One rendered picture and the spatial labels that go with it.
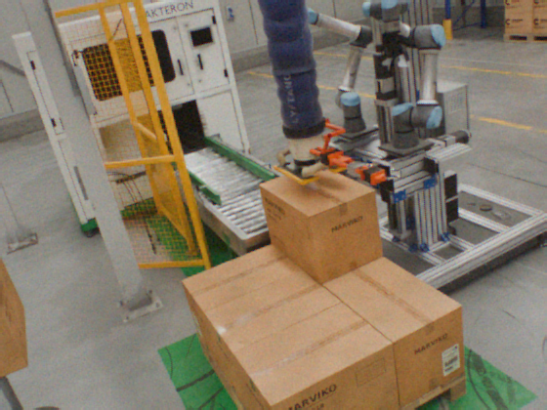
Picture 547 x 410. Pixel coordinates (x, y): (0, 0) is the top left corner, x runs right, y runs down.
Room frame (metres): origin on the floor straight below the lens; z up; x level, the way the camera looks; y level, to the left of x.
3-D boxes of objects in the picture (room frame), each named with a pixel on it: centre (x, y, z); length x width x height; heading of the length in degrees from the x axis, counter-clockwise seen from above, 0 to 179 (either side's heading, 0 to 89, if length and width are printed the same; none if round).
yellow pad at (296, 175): (2.68, -0.18, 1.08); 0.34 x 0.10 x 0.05; 21
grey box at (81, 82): (3.43, 0.99, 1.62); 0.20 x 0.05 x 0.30; 21
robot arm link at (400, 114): (2.82, -0.83, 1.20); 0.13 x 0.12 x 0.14; 48
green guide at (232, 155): (4.58, 0.17, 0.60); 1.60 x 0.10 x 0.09; 21
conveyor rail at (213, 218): (4.04, 0.59, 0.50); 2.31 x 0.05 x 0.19; 21
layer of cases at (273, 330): (2.33, -0.09, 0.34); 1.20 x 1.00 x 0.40; 21
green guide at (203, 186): (4.39, 0.67, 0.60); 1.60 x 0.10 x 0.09; 21
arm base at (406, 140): (2.82, -0.83, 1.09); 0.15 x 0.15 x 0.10
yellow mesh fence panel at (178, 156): (3.74, 0.90, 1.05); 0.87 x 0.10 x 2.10; 73
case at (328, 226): (2.72, -0.26, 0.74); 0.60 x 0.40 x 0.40; 21
